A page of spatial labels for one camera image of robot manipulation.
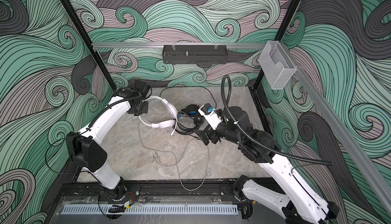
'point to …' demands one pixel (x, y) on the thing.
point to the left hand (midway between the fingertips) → (140, 108)
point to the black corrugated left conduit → (103, 109)
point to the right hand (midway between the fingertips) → (203, 122)
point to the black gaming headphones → (193, 111)
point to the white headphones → (165, 123)
